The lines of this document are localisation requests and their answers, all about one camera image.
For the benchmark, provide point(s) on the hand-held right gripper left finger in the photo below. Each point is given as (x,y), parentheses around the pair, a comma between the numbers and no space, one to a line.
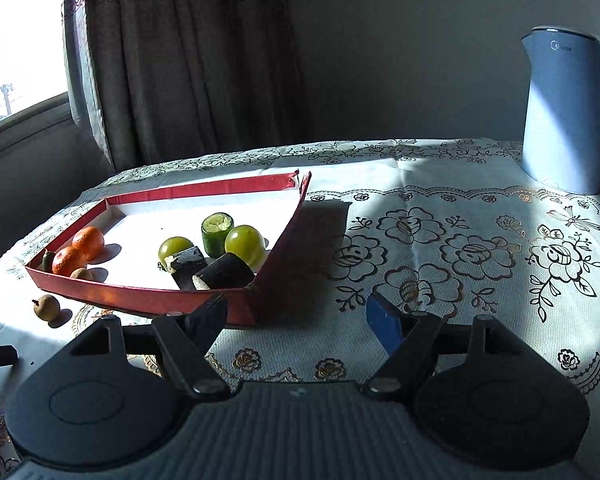
(207,322)

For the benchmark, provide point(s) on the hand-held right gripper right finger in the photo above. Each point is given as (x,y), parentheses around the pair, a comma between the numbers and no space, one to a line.
(387,327)

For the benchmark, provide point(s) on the dark eggplant piece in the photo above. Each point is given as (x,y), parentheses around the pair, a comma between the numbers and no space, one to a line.
(225,270)
(187,258)

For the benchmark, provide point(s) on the brown longan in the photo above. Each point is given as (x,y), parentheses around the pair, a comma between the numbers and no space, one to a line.
(46,308)
(82,275)

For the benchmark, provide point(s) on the green tomato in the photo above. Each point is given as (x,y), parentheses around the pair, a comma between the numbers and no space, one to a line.
(245,245)
(175,247)

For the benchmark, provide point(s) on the red cardboard box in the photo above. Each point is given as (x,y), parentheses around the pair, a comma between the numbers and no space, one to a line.
(130,295)

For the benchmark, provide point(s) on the green cucumber piece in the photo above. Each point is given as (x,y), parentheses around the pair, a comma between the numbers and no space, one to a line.
(48,261)
(215,240)

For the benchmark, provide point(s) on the orange mandarin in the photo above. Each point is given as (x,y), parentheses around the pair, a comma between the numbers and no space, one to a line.
(88,241)
(69,261)

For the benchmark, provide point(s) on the dark brown curtain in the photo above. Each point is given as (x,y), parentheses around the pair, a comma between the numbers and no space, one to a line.
(190,60)

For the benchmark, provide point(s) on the blue electric kettle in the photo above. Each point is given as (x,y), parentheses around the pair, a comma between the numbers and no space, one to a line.
(565,120)

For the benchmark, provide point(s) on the sheer patterned curtain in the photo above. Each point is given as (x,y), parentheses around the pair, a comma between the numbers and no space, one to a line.
(82,60)

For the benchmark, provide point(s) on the window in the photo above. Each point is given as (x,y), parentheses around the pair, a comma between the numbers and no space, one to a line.
(20,35)

